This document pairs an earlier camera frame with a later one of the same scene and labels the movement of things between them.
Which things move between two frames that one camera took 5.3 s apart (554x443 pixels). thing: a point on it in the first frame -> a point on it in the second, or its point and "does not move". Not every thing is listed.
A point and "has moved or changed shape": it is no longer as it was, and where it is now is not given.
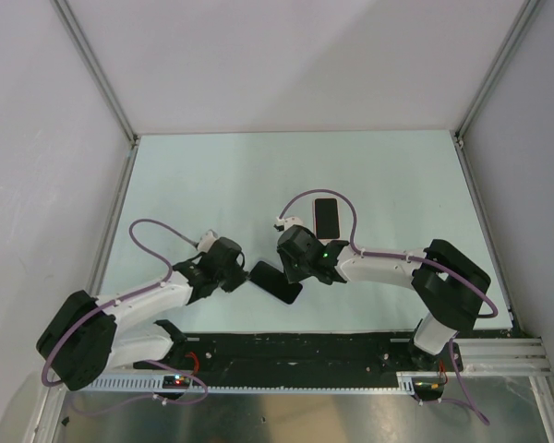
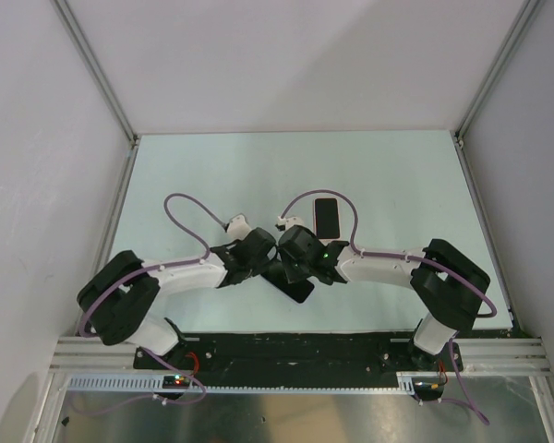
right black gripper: x=292 y=275 does not move
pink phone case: x=314 y=222 does not move
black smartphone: x=327 y=218 does not move
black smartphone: x=275 y=281 has moved or changed shape
